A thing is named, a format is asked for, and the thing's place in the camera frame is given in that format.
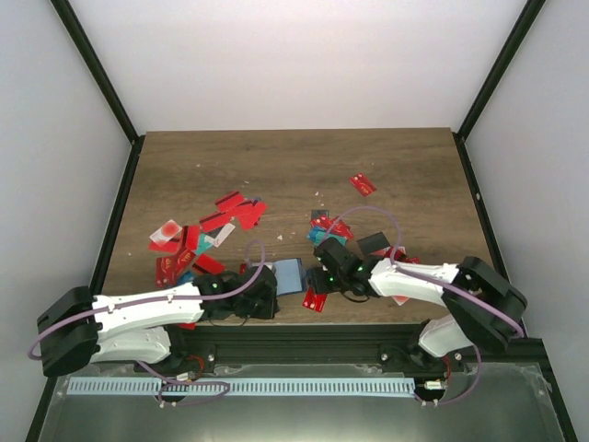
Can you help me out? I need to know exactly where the navy blue card holder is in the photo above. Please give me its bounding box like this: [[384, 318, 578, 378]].
[[273, 258, 306, 297]]

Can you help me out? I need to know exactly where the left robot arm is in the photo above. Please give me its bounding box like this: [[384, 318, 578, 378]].
[[29, 265, 278, 378]]

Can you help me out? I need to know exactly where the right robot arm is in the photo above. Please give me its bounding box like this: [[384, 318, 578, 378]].
[[307, 238, 527, 371]]

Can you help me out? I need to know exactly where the red VIP card centre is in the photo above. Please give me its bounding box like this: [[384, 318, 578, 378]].
[[302, 287, 328, 313]]

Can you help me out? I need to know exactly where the teal VIP card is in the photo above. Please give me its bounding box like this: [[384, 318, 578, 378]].
[[306, 226, 348, 247]]

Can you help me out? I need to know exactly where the black card right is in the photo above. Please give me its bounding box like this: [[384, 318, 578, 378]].
[[357, 232, 390, 255]]

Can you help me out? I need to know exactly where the black card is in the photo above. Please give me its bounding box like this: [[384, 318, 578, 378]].
[[357, 232, 390, 255], [310, 209, 329, 223]]

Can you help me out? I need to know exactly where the red striped card left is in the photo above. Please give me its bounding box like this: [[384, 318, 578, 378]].
[[191, 253, 225, 275]]

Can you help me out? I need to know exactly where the red striped card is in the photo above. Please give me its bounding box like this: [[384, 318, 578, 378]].
[[191, 253, 225, 275], [214, 191, 246, 213]]

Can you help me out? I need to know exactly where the black card upper centre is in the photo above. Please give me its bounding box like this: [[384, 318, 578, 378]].
[[310, 209, 329, 223]]

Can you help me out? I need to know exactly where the blue card left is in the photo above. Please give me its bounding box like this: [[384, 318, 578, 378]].
[[175, 272, 195, 287]]

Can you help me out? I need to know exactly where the white card red print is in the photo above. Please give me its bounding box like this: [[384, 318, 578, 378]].
[[213, 223, 236, 248]]

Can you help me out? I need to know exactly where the red striped card top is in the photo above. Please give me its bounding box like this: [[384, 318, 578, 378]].
[[214, 191, 246, 213]]

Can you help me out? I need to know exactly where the white red dot card left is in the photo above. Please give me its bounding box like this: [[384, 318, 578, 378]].
[[149, 219, 182, 246]]

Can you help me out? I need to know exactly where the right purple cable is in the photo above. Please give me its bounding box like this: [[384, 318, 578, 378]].
[[319, 205, 525, 409]]

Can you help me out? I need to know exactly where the white slotted cable duct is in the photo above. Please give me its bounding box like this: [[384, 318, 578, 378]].
[[66, 377, 415, 398]]

